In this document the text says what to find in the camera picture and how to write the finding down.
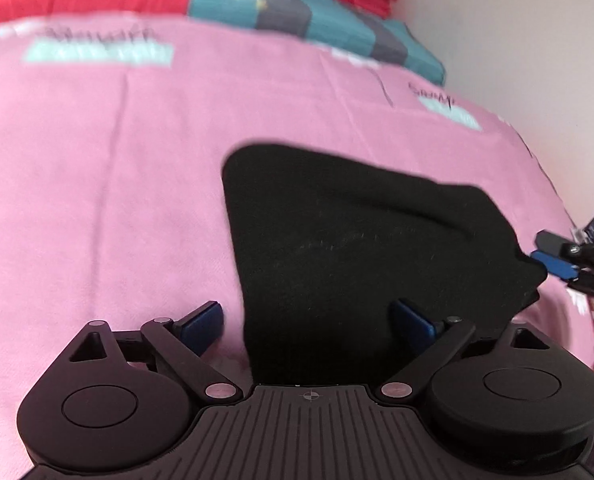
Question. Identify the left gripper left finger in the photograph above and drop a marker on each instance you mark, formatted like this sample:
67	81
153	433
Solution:
159	363

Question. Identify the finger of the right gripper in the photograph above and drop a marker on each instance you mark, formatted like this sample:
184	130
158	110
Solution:
562	269
556	246

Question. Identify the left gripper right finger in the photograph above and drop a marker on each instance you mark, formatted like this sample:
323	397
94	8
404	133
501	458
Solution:
453	360

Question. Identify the black pants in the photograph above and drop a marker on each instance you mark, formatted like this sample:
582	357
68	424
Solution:
323	245

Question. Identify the pink printed bedsheet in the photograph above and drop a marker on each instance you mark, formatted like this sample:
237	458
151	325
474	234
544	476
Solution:
114	130

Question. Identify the teal grey striped pillow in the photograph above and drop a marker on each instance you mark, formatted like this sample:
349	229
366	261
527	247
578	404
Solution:
328	22

